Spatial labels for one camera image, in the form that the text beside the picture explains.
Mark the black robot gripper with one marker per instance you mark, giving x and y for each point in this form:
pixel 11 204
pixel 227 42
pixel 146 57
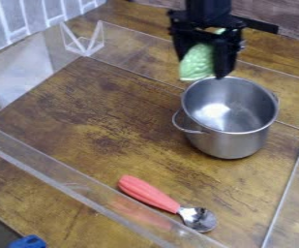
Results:
pixel 206 22

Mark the green bumpy toy gourd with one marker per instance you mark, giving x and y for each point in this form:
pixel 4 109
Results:
pixel 196 64

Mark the silver metal pot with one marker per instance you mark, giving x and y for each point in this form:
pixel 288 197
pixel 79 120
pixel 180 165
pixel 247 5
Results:
pixel 226 116

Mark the blue object at corner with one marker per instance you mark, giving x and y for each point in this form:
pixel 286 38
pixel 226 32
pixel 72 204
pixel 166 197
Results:
pixel 30 241

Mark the clear acrylic enclosure wall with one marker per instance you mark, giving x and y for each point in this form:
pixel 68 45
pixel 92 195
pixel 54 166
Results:
pixel 88 92

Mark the red handled metal spoon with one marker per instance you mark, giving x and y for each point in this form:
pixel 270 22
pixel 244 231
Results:
pixel 196 218

